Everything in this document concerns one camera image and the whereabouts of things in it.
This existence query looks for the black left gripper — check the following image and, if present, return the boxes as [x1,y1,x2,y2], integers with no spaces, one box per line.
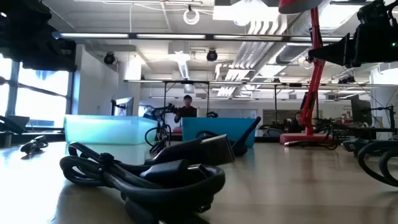
[21,39,78,73]

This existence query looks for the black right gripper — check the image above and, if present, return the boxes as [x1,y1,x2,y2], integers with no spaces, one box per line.
[307,23,398,67]

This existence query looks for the small black cable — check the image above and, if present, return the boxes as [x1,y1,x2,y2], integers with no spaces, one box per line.
[20,135,49,156]

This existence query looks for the black looped USB cable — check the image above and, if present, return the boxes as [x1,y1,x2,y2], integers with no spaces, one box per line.
[356,139,398,188]

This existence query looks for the computer monitor on arm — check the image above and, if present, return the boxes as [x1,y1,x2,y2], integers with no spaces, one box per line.
[111,96,135,117]

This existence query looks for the red desk lamp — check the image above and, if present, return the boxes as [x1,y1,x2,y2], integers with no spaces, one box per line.
[278,0,336,146]

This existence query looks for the dark computer monitor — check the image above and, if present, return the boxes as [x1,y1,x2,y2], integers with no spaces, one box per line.
[350,94,373,126]

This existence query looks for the black device with stand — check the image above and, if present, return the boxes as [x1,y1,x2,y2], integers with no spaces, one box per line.
[0,114,30,147]

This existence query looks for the person seated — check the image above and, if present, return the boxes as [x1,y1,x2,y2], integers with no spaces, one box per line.
[288,111,305,134]

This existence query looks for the black clamp stand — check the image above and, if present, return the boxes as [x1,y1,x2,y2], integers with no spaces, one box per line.
[369,105,397,141]

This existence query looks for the light teal plastic bin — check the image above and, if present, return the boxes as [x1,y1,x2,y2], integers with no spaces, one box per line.
[63,114,159,146]

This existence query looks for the overhead light bar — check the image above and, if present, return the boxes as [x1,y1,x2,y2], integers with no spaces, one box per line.
[52,30,343,44]

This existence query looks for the blue plastic bin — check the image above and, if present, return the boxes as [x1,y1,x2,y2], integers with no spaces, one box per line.
[181,116,257,148]

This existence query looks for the person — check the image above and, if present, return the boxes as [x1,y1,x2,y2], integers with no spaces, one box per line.
[173,94,198,124]

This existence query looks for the black cables by lamp base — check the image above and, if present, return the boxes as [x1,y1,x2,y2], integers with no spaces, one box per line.
[284,123,340,151]

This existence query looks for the black cable with long plug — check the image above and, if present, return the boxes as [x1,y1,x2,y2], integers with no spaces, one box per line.
[195,116,262,157]

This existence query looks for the thin black looped cable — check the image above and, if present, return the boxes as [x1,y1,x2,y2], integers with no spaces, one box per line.
[144,123,172,154]

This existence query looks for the white coiled ceiling cable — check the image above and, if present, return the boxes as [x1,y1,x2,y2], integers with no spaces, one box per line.
[183,8,200,26]

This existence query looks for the black cable with USB plug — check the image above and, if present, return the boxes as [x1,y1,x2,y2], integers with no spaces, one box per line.
[144,134,236,166]

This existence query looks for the thick black cable bundle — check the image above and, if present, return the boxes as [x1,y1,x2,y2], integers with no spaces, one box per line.
[58,141,227,224]

